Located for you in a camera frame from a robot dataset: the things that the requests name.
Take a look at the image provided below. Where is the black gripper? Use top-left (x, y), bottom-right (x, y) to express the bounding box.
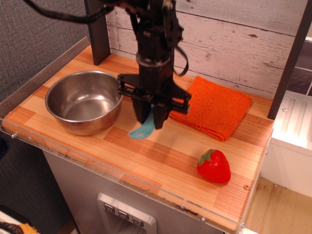
top-left (117, 59), bottom-right (191, 129)

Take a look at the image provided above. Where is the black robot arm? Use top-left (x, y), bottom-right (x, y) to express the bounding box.
top-left (105, 0), bottom-right (191, 129)

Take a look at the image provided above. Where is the orange folded towel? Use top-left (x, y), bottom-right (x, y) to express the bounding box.
top-left (170, 76), bottom-right (252, 142)

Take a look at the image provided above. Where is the stainless steel bowl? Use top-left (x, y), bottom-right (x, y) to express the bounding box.
top-left (45, 71), bottom-right (122, 136)

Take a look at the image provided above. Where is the red toy strawberry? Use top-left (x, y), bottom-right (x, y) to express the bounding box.
top-left (197, 149), bottom-right (231, 183)

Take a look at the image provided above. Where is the grey toy kitchen cabinet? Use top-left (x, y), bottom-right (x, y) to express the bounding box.
top-left (44, 152), bottom-right (222, 234)

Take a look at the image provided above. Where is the grey ice dispenser panel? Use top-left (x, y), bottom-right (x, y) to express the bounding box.
top-left (97, 193), bottom-right (157, 234)

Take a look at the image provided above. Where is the clear acrylic edge guard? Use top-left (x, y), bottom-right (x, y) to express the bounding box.
top-left (2, 114), bottom-right (273, 234)

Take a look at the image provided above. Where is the dark grey left post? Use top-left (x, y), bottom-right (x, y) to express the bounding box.
top-left (84, 0), bottom-right (111, 65)

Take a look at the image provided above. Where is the dark grey post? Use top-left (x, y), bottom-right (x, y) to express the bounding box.
top-left (267, 0), bottom-right (312, 120)
top-left (84, 0), bottom-right (111, 65)

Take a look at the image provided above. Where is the black sleeved cable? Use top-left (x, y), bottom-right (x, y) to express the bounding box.
top-left (23, 0), bottom-right (114, 24)

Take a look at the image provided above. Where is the dark grey right post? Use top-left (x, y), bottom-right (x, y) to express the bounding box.
top-left (267, 0), bottom-right (312, 120)

